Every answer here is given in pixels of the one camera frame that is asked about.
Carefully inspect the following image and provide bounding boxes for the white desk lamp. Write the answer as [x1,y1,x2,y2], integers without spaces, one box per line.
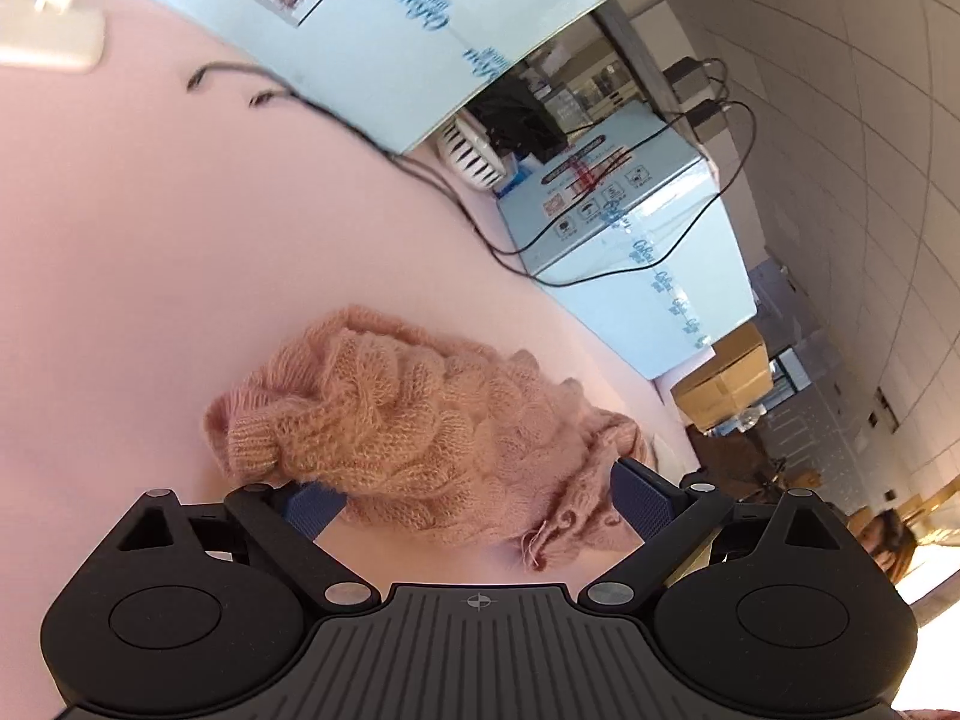
[0,0,106,74]

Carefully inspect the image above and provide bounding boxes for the white slotted round appliance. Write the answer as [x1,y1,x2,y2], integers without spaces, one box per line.
[437,111,505,190]

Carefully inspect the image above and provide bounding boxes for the black power cable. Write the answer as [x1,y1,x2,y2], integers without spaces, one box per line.
[251,90,757,287]
[187,56,732,256]

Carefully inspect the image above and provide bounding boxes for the pink knit sweater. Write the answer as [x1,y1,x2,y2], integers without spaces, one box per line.
[204,305,653,571]

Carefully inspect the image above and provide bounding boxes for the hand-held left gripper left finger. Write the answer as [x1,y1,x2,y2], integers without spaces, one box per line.
[112,484,380,612]

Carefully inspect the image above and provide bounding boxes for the cardboard box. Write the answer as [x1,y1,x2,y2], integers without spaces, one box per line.
[671,324,773,432]

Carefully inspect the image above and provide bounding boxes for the dark bag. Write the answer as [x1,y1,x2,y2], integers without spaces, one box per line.
[465,79,571,162]

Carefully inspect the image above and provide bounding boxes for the grey metal post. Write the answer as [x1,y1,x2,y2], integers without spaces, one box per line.
[600,4,702,143]

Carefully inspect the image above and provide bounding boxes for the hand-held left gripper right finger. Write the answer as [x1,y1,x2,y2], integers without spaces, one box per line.
[585,459,852,610]

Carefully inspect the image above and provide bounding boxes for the small light blue carton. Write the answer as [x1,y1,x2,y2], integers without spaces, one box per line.
[495,101,757,382]

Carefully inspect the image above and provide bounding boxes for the large light blue carton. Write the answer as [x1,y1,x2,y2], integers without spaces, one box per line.
[64,0,610,155]

